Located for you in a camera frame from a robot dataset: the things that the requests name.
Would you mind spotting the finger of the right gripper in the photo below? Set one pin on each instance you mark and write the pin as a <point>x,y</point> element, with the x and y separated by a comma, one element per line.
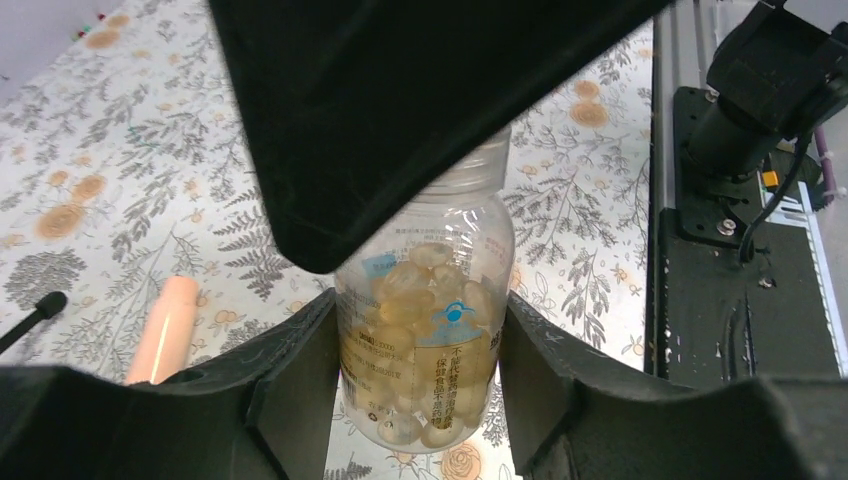
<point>351,108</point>

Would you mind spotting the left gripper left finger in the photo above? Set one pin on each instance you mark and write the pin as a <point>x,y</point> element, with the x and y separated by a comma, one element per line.
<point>262,410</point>

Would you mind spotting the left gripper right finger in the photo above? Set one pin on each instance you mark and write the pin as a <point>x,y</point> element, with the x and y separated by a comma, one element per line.
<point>573,412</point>

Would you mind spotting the black microphone tripod stand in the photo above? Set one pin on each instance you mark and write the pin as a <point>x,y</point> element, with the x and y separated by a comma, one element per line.
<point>46,308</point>

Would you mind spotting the pink tube container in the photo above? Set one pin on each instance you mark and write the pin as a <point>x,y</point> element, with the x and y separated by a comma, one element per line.
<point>164,344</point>

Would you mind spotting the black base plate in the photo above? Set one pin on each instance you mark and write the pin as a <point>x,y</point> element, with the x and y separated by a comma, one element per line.
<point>711,318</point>

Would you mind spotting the floral table mat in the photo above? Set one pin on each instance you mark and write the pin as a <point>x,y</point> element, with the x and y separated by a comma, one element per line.
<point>124,163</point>

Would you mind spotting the white slotted cable duct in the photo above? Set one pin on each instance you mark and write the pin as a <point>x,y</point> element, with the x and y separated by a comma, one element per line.
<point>799,213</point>

